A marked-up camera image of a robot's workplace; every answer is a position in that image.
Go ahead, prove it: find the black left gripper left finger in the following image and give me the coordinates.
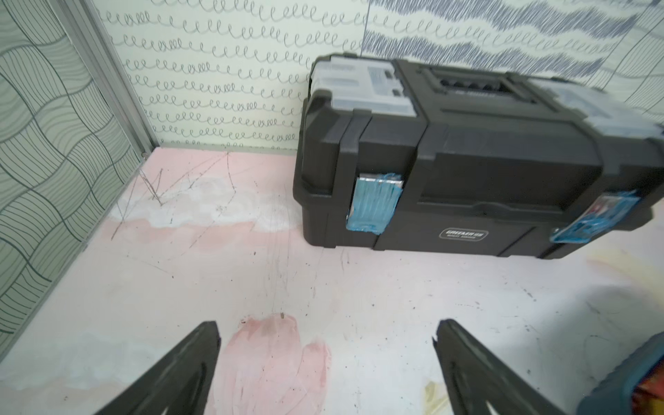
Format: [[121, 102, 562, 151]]
[[98, 321, 221, 415]]

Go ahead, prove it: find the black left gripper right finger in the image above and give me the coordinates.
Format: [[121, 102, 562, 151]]
[[433, 319, 562, 415]]

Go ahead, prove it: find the dark teal storage box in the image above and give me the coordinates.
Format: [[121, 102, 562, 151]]
[[588, 333, 663, 414]]

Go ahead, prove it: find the black plastic toolbox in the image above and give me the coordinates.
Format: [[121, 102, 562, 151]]
[[293, 55, 663, 259]]

